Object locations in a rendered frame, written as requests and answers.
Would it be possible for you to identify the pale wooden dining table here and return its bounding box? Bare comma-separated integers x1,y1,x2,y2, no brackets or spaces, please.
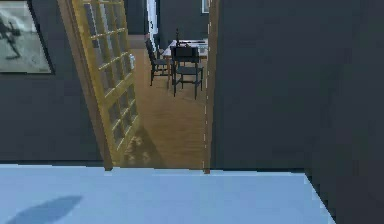
162,38,210,90

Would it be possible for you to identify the yellow wooden glass-paned door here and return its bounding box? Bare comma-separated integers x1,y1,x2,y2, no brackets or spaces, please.
71,0,141,167

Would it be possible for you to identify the black framed grey picture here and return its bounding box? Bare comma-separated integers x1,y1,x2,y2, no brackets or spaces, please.
0,0,56,75

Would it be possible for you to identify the black dining chair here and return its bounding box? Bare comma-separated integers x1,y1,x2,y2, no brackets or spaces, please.
169,45,204,100
144,38,174,87

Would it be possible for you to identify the white framed window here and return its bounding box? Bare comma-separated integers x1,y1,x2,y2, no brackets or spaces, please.
146,0,160,44

